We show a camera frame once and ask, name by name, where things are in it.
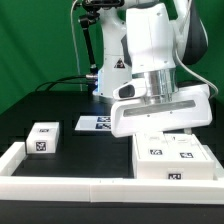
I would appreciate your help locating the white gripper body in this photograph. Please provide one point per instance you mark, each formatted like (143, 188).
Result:
(189, 108)

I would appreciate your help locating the white cabinet door panel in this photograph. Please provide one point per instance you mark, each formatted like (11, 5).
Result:
(152, 146)
(183, 147)

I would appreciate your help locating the white cabinet body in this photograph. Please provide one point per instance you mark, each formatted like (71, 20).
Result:
(171, 169)

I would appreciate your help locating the small white tagged box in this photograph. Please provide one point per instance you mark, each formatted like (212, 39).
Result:
(43, 138)

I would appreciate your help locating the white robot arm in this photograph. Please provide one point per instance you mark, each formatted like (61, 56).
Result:
(138, 72)

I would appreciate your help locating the white fiducial marker sheet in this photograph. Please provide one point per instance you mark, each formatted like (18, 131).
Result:
(93, 123)

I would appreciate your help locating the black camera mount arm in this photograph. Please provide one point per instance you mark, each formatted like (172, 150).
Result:
(93, 15)

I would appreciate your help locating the white U-shaped fence frame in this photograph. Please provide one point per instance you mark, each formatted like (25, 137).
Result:
(106, 189)

